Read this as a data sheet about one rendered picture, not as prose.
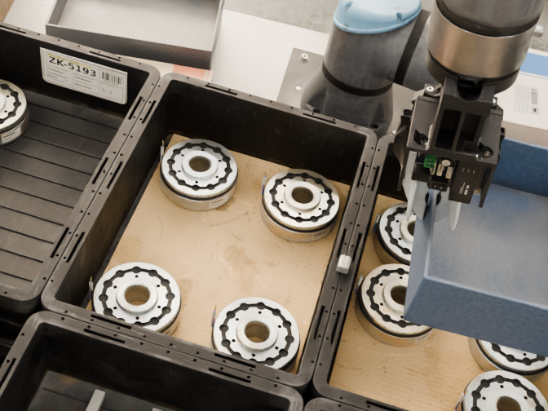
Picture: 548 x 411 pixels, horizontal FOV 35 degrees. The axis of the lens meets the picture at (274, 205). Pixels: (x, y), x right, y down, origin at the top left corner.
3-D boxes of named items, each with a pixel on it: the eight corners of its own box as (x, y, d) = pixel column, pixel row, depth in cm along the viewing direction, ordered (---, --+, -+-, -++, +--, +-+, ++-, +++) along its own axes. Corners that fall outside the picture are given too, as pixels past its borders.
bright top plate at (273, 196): (280, 161, 119) (280, 158, 118) (348, 187, 117) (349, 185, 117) (251, 212, 113) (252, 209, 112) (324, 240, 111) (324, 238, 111)
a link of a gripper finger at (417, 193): (384, 248, 80) (402, 181, 73) (394, 201, 84) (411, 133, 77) (417, 255, 80) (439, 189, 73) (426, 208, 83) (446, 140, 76)
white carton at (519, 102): (475, 77, 160) (491, 40, 153) (539, 91, 160) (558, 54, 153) (474, 155, 147) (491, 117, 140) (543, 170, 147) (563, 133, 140)
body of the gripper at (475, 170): (391, 195, 72) (416, 85, 63) (405, 125, 77) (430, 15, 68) (483, 214, 71) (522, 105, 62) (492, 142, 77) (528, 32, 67)
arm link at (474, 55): (440, -34, 65) (550, -16, 64) (430, 15, 69) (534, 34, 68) (429, 26, 60) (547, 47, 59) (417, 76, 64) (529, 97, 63)
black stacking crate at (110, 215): (162, 132, 126) (165, 72, 117) (360, 190, 124) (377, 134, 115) (44, 361, 100) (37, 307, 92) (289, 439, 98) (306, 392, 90)
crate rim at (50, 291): (164, 81, 119) (165, 68, 117) (376, 143, 116) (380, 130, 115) (36, 317, 93) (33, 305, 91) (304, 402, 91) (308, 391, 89)
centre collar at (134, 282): (121, 276, 103) (121, 273, 103) (162, 285, 103) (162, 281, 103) (110, 311, 100) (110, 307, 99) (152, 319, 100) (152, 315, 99)
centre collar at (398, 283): (386, 276, 108) (388, 272, 108) (424, 289, 108) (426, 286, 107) (377, 306, 105) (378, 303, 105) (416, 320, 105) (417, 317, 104)
